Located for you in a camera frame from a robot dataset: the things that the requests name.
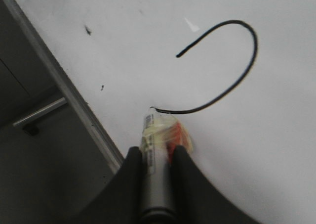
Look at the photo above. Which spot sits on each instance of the silver metal stand bar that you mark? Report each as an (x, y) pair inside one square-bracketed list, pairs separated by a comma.
[(40, 113)]

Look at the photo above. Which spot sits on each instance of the white black whiteboard marker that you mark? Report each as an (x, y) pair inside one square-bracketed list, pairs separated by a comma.
[(160, 136)]

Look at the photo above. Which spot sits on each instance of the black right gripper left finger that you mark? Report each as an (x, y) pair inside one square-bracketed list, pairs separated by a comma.
[(119, 202)]

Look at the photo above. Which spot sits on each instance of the white whiteboard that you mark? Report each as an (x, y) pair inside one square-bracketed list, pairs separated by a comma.
[(257, 145)]

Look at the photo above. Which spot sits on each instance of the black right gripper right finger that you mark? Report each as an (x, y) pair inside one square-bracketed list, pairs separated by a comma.
[(197, 200)]

